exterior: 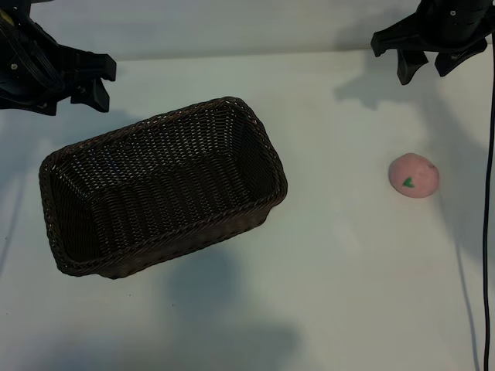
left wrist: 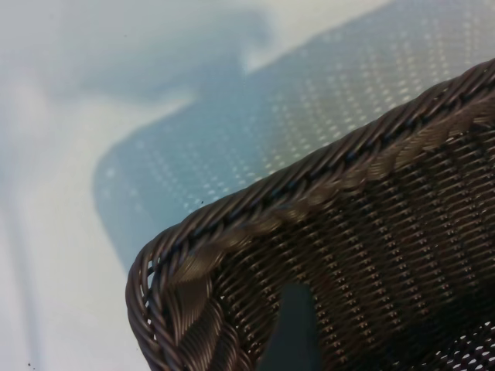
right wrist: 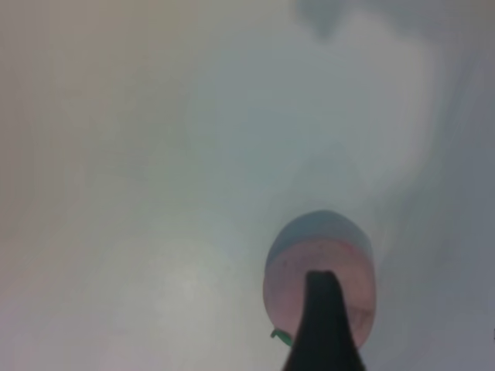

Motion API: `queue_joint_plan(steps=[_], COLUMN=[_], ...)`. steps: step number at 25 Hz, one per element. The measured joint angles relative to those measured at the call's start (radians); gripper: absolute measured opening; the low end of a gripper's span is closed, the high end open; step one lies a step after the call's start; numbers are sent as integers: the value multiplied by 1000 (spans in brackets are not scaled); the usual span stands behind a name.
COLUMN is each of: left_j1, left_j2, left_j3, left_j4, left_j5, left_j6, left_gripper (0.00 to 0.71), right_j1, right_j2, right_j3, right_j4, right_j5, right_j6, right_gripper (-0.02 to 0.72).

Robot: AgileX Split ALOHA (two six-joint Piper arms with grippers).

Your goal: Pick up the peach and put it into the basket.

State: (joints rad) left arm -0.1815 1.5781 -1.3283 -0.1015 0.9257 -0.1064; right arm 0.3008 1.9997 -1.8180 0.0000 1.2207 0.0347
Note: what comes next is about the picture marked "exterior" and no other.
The pink peach with green leaf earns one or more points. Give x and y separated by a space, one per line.
417 172

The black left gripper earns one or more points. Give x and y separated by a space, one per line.
27 65

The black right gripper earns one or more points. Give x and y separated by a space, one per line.
448 27

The dark brown wicker basket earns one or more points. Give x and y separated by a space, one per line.
154 174

